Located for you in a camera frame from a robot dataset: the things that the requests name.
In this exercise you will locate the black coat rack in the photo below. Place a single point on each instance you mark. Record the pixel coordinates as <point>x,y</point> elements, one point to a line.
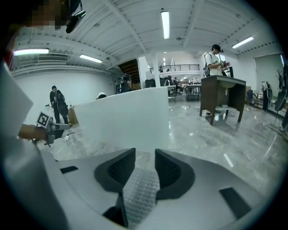
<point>281,78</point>

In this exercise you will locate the black head camera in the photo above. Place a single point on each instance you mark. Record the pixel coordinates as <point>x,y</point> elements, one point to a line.
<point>75,21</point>

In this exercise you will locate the grey rubber floor mat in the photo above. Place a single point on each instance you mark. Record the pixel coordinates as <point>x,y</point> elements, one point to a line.
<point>140,193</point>

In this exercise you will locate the black balcony railing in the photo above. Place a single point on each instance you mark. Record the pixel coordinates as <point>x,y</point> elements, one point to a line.
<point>177,67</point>

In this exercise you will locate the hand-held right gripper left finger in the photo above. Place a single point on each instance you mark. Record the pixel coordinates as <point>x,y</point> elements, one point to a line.
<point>85,177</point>

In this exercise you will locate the dark wooden sink table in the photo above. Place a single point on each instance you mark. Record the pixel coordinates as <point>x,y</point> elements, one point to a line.
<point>211,89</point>

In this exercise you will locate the person's head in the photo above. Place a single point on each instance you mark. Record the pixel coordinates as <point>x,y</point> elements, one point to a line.
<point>45,13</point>

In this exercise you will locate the dark staircase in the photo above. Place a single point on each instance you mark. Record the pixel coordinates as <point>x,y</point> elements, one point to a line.
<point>130,72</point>

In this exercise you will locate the person's left forearm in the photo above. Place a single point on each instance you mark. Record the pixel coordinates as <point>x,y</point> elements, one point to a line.
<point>31,132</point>

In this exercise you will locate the person's red shirt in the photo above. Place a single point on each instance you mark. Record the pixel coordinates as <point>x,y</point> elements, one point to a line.
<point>10,56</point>

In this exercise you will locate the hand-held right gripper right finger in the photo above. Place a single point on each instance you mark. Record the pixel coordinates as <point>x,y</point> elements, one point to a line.
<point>202,179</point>

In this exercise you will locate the ceiling tube light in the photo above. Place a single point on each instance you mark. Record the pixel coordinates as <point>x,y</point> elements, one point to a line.
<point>243,42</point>
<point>165,24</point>
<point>90,58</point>
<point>31,52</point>

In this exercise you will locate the white air vent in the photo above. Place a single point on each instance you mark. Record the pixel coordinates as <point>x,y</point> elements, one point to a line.
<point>52,58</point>

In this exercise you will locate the white sink basin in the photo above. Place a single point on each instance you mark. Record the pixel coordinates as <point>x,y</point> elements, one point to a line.
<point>225,86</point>

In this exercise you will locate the small cardboard box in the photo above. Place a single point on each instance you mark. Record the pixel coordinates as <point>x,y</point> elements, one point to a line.
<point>72,115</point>

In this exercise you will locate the white bathtub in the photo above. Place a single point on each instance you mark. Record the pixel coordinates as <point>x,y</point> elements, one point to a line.
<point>126,116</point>

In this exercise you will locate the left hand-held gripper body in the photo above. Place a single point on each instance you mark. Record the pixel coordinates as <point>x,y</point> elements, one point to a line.
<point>43,119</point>

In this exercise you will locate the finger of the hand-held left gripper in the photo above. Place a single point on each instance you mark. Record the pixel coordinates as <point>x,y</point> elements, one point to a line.
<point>63,126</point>

